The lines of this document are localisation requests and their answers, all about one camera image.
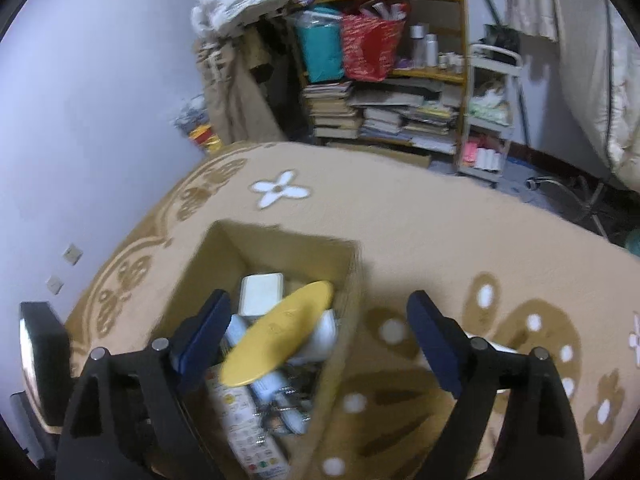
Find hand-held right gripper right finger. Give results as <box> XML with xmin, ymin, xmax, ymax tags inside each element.
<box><xmin>406</xmin><ymin>290</ymin><xmax>586</xmax><ymax>480</ymax></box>

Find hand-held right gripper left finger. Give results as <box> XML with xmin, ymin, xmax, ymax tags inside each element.
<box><xmin>55</xmin><ymin>289</ymin><xmax>232</xmax><ymax>480</ymax></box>

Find yellow oval mirror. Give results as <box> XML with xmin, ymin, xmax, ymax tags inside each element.
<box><xmin>219</xmin><ymin>280</ymin><xmax>335</xmax><ymax>387</ymax></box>

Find white power bank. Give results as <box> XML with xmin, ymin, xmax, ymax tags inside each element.
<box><xmin>237</xmin><ymin>272</ymin><xmax>286</xmax><ymax>317</ymax></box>

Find white lotion bottle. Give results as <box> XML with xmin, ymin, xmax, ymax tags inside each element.
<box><xmin>249</xmin><ymin>370</ymin><xmax>297</xmax><ymax>407</ymax></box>

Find small white box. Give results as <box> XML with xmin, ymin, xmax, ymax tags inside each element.
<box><xmin>289</xmin><ymin>309</ymin><xmax>341</xmax><ymax>366</ymax></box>

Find brown cardboard box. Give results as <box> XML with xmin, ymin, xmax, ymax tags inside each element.
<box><xmin>150</xmin><ymin>219</ymin><xmax>366</xmax><ymax>480</ymax></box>

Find white remote control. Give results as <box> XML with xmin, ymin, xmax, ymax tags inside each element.
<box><xmin>205</xmin><ymin>364</ymin><xmax>292</xmax><ymax>480</ymax></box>

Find plastic bag of snacks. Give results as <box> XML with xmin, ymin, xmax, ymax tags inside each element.
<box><xmin>175</xmin><ymin>94</ymin><xmax>224</xmax><ymax>154</ymax></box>

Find pile of magazines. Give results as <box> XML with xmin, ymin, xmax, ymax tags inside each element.
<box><xmin>350</xmin><ymin>80</ymin><xmax>464</xmax><ymax>154</ymax></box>

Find beige trousers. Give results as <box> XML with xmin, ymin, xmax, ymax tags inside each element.
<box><xmin>195</xmin><ymin>35</ymin><xmax>286</xmax><ymax>147</ymax></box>

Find stack of old books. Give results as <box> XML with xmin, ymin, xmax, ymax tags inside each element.
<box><xmin>302</xmin><ymin>82</ymin><xmax>361</xmax><ymax>140</ymax></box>

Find wooden shelf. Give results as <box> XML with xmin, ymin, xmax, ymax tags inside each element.
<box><xmin>285</xmin><ymin>0</ymin><xmax>471</xmax><ymax>162</ymax></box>

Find tall clear bottle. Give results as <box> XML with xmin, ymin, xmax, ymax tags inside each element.
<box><xmin>410</xmin><ymin>24</ymin><xmax>427</xmax><ymax>69</ymax></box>

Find white storage trolley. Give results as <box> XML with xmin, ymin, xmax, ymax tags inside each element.
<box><xmin>455</xmin><ymin>44</ymin><xmax>524</xmax><ymax>182</ymax></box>

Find red patterned bag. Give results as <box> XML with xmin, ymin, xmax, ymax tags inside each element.
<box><xmin>341</xmin><ymin>2</ymin><xmax>406</xmax><ymax>82</ymax></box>

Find teal bag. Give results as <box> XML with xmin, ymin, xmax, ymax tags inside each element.
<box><xmin>295</xmin><ymin>7</ymin><xmax>346</xmax><ymax>84</ymax></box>

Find cream office chair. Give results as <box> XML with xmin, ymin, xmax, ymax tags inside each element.
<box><xmin>522</xmin><ymin>0</ymin><xmax>640</xmax><ymax>242</ymax></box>

